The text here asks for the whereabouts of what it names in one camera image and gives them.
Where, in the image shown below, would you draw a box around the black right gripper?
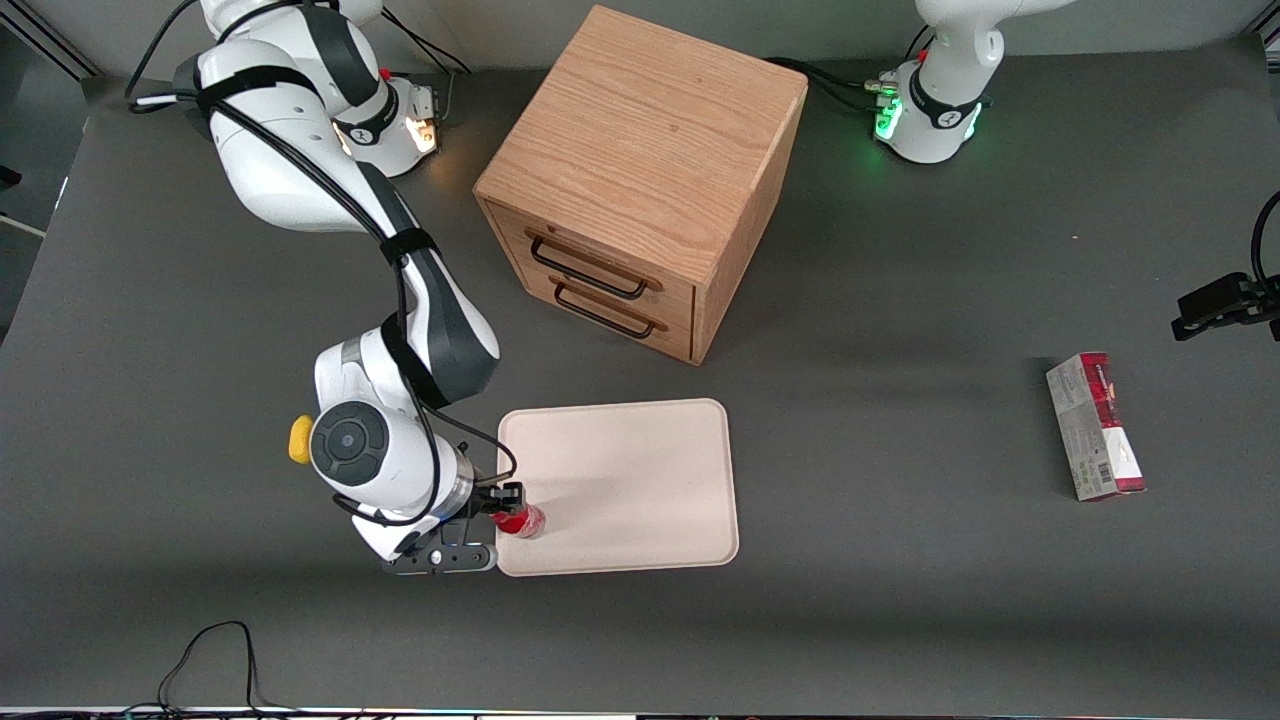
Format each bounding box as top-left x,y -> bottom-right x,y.
454,481 -> 527,524

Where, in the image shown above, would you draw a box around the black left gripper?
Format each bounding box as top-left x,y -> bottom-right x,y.
1171,272 -> 1280,343

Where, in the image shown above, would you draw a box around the red coke bottle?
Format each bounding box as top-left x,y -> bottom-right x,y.
492,505 -> 547,541

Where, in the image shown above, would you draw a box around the beige plastic tray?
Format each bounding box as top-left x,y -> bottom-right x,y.
495,398 -> 741,578

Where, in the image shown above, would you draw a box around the red and grey carton box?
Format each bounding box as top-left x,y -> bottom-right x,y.
1045,351 -> 1147,502

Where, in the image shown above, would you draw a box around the wooden drawer front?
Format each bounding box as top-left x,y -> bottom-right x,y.
488,203 -> 699,326
503,260 -> 697,363

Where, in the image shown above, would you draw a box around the wooden drawer cabinet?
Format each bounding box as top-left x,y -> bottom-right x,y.
473,5 -> 809,367

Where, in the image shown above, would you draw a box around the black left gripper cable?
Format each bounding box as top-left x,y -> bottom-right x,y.
1251,190 -> 1280,293

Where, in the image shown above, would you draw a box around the black metal drawer handle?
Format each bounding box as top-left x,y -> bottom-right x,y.
526,232 -> 663,301
550,277 -> 669,341

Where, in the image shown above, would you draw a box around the black looped table cable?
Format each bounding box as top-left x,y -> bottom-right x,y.
156,620 -> 273,715

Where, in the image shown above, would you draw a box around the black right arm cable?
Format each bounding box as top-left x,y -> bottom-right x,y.
124,0 -> 521,526

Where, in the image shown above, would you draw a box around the black left base cables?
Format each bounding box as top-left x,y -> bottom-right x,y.
765,25 -> 936,116

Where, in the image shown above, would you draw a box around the black base cables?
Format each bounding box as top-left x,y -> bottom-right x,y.
765,25 -> 936,116
380,8 -> 477,127

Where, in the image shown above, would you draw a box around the black right base cables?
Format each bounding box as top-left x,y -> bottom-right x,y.
380,8 -> 477,127

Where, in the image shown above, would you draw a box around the aluminium frame rail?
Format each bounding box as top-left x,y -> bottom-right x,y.
0,0 -> 103,81

